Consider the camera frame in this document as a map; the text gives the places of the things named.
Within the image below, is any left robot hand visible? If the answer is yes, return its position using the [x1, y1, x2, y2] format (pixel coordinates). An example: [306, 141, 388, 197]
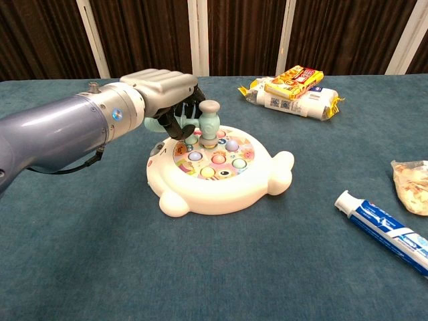
[119, 68, 207, 140]

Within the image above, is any teal toy hammer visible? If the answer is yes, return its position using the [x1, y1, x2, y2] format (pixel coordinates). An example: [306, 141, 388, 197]
[144, 100, 221, 149]

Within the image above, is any white fish-shaped toy board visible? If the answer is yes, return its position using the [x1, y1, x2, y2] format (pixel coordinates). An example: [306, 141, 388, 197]
[146, 126, 296, 218]

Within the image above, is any dark brown curtain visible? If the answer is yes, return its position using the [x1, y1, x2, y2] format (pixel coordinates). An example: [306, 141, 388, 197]
[0, 0, 428, 82]

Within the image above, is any yellow biscuit pack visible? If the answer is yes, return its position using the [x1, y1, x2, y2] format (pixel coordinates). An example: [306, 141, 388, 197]
[263, 65, 325, 100]

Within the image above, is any white light stand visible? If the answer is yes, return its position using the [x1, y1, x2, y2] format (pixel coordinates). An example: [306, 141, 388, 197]
[274, 0, 298, 77]

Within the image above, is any yellow white snack bag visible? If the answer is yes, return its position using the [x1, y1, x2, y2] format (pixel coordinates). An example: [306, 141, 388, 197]
[237, 76, 345, 122]

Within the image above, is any blue felt table mat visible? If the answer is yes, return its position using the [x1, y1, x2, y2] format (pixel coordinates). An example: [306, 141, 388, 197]
[0, 74, 428, 321]

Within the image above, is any blue white toothpaste tube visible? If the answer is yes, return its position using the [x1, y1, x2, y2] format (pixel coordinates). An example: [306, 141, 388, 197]
[334, 189, 428, 279]

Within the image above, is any crumpled snack bag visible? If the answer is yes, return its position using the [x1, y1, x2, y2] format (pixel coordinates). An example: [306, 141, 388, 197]
[390, 159, 428, 218]

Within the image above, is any white frame pole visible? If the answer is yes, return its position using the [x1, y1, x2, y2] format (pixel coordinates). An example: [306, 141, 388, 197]
[75, 0, 112, 80]
[187, 0, 210, 77]
[385, 0, 428, 76]

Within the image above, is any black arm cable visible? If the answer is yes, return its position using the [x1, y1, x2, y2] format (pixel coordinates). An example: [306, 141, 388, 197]
[25, 148, 105, 175]

